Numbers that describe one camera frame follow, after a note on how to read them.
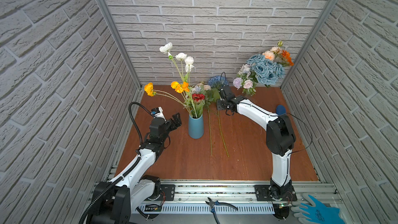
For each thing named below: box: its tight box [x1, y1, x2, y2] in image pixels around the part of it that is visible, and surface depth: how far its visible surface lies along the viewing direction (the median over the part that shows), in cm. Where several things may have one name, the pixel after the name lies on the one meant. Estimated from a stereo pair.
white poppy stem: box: [159, 42, 198, 118], surface depth 70 cm
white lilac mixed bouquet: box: [232, 63, 259, 96], surface depth 90 cm
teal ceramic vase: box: [188, 113, 205, 139], surface depth 87 cm
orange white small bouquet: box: [144, 81, 194, 116], surface depth 71 cm
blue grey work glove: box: [290, 193, 346, 224], surface depth 69 cm
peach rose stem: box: [262, 40, 284, 63], surface depth 87 cm
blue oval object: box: [276, 104, 287, 116], surface depth 106 cm
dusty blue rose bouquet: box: [246, 53, 286, 86], surface depth 81 cm
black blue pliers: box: [205, 197, 239, 224], surface depth 71 cm
